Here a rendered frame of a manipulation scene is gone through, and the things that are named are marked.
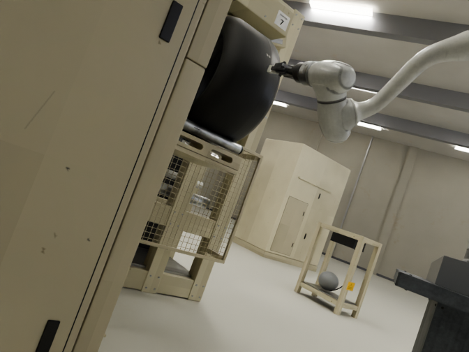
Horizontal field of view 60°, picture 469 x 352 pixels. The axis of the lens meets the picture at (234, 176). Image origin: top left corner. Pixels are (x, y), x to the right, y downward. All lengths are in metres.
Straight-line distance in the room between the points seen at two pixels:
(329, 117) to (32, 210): 1.01
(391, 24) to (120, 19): 7.82
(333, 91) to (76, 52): 0.90
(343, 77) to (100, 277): 0.95
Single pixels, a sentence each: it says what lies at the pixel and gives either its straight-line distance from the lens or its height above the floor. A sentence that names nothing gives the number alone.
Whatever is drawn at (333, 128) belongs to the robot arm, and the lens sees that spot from 1.46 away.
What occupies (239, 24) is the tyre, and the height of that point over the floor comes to 1.37.
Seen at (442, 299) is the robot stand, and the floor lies 0.62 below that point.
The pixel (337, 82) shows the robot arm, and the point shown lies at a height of 1.15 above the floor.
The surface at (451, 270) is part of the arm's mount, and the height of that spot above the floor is 0.70.
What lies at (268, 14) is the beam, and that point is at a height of 1.68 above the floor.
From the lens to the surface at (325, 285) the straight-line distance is 4.48.
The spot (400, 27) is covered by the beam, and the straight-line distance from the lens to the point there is 8.40.
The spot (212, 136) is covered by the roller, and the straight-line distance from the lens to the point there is 1.72.
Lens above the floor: 0.67
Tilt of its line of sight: 4 degrees up
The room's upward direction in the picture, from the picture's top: 20 degrees clockwise
